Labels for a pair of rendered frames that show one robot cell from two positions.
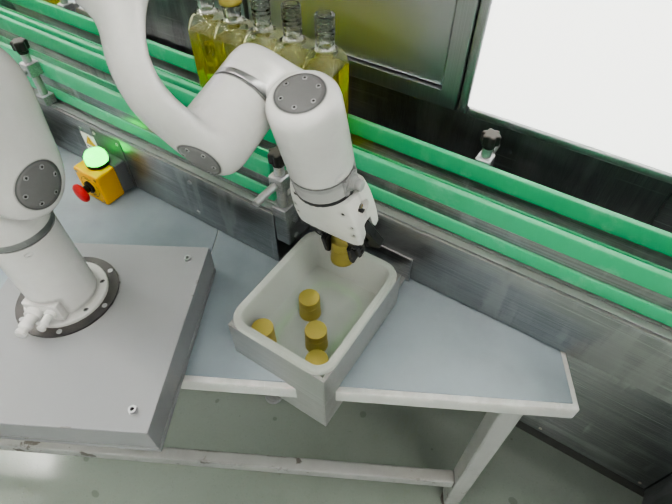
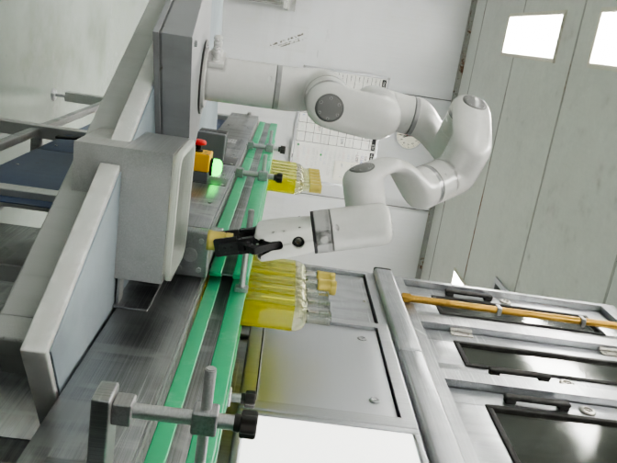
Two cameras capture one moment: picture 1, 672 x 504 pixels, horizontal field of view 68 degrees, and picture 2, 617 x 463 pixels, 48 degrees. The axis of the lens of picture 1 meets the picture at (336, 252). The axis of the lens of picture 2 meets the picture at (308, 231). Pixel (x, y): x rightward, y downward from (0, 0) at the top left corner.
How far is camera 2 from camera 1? 1.01 m
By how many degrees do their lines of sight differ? 63
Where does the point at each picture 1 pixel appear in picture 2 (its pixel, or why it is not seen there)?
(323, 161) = (357, 218)
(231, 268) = not seen: hidden behind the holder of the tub
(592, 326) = not seen: hidden behind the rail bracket
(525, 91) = (272, 442)
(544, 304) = (139, 375)
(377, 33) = (286, 374)
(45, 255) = (263, 84)
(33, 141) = (350, 119)
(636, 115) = not seen: outside the picture
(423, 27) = (300, 395)
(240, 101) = (382, 199)
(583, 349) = (81, 399)
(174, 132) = (381, 163)
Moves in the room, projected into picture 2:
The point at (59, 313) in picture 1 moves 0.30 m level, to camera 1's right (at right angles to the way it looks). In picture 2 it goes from (216, 62) to (189, 163)
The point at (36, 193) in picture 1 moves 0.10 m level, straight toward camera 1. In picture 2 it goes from (328, 103) to (332, 92)
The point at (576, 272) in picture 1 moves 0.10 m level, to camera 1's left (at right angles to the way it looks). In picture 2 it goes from (184, 400) to (196, 338)
